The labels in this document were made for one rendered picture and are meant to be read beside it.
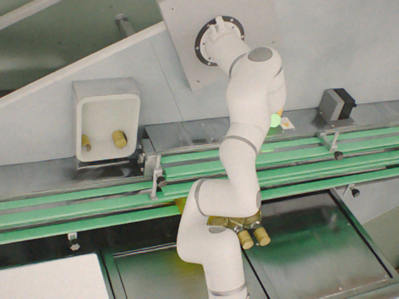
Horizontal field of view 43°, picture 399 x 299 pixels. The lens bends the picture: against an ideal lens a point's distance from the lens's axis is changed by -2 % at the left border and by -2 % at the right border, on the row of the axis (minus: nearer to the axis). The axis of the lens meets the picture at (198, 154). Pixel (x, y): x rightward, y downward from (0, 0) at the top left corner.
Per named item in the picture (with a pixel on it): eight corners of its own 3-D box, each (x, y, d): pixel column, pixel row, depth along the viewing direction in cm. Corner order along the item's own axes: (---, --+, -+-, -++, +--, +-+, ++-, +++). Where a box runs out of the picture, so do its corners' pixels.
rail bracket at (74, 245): (60, 226, 156) (68, 260, 147) (60, 211, 152) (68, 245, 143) (73, 224, 158) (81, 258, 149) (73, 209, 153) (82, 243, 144)
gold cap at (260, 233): (252, 235, 153) (258, 246, 150) (255, 228, 151) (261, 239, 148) (262, 233, 155) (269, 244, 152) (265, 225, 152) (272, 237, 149)
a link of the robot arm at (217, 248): (269, 262, 117) (216, 255, 126) (257, 174, 113) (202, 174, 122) (232, 294, 104) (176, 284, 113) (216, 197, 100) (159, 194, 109)
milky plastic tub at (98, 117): (71, 144, 152) (76, 163, 146) (71, 81, 138) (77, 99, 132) (127, 137, 159) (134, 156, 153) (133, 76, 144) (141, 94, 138)
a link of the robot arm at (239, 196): (207, 136, 117) (181, 185, 109) (259, 134, 109) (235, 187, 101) (232, 175, 125) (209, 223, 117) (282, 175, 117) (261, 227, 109)
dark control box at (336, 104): (317, 107, 182) (330, 121, 176) (324, 88, 177) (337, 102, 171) (336, 105, 185) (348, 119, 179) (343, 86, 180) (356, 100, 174)
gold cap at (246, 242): (249, 229, 150) (255, 240, 147) (245, 237, 153) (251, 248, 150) (238, 230, 149) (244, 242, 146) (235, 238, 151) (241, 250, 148)
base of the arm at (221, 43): (190, 27, 137) (214, 54, 126) (230, 4, 138) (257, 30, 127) (207, 68, 148) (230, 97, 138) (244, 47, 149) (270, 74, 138)
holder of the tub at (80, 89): (72, 156, 156) (76, 173, 151) (72, 80, 138) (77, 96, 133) (126, 149, 162) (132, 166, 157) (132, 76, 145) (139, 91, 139)
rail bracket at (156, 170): (141, 182, 155) (153, 212, 146) (146, 139, 144) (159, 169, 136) (151, 180, 156) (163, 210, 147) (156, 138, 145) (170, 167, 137)
